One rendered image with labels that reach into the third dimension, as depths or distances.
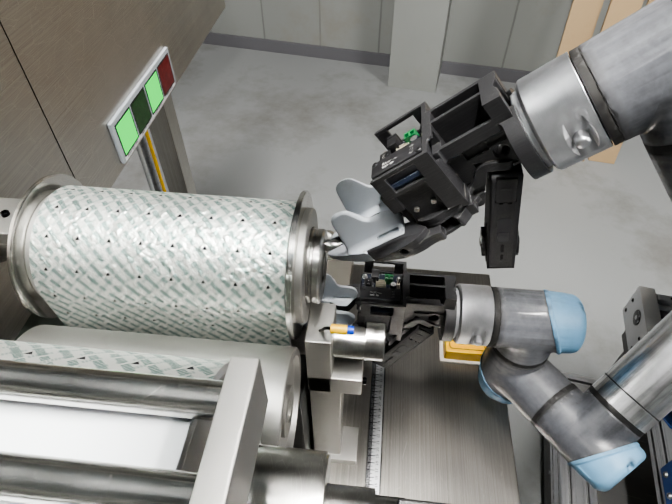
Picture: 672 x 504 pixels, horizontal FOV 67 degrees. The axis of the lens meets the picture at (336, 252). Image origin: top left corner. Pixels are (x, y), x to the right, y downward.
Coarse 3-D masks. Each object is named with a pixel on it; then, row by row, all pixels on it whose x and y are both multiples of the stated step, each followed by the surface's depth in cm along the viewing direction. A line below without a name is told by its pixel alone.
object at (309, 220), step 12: (312, 216) 49; (300, 228) 46; (300, 240) 45; (300, 252) 45; (300, 264) 45; (300, 276) 45; (36, 288) 48; (300, 288) 45; (300, 300) 46; (300, 312) 47
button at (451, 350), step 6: (444, 342) 84; (450, 342) 83; (444, 348) 83; (450, 348) 82; (456, 348) 82; (462, 348) 82; (468, 348) 82; (474, 348) 82; (480, 348) 82; (444, 354) 83; (450, 354) 82; (456, 354) 82; (462, 354) 82; (468, 354) 81; (474, 354) 81; (480, 354) 81; (468, 360) 83; (474, 360) 83
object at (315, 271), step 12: (312, 228) 50; (312, 240) 48; (324, 240) 49; (312, 252) 47; (324, 252) 51; (312, 264) 47; (324, 264) 51; (312, 276) 47; (324, 276) 52; (312, 288) 47; (312, 300) 49
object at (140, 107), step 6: (138, 96) 80; (144, 96) 82; (138, 102) 81; (144, 102) 83; (132, 108) 79; (138, 108) 81; (144, 108) 83; (138, 114) 81; (144, 114) 83; (150, 114) 85; (138, 120) 81; (144, 120) 83; (138, 126) 81; (144, 126) 83
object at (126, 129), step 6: (126, 114) 77; (120, 120) 76; (126, 120) 77; (132, 120) 79; (120, 126) 76; (126, 126) 77; (132, 126) 79; (120, 132) 76; (126, 132) 78; (132, 132) 79; (120, 138) 76; (126, 138) 78; (132, 138) 80; (126, 144) 78; (132, 144) 80; (126, 150) 78
